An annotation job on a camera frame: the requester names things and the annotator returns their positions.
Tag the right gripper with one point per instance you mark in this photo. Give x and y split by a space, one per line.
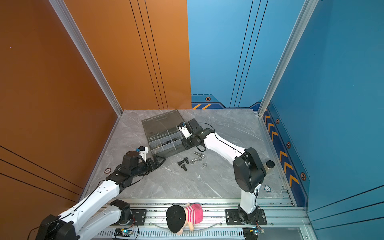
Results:
185 144

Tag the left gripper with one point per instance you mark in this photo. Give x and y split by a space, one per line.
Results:
155 162

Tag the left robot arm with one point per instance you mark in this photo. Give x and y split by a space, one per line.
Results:
100 209

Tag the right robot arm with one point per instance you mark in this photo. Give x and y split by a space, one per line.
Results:
249 171

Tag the grey plastic organizer box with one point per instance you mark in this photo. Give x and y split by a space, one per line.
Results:
162 128

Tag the left circuit board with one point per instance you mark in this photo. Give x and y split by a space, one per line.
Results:
124 233

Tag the circuit board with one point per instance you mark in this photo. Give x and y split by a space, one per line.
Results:
252 233
124 233

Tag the round floor marker right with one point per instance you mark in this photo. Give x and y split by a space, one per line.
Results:
267 189

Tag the right circuit board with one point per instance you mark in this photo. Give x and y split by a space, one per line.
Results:
252 233

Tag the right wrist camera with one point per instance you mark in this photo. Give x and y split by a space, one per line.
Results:
184 130

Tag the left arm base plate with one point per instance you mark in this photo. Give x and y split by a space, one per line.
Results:
135 217

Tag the aluminium rail frame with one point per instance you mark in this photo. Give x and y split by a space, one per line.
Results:
214 213

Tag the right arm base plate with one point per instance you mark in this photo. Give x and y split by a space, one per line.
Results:
239 217

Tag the right aluminium corner post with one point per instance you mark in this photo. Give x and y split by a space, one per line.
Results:
294 38

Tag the aluminium corner post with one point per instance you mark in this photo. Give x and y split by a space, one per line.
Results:
294 38
76 36

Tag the left aluminium corner post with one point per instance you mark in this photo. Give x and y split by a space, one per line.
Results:
76 36

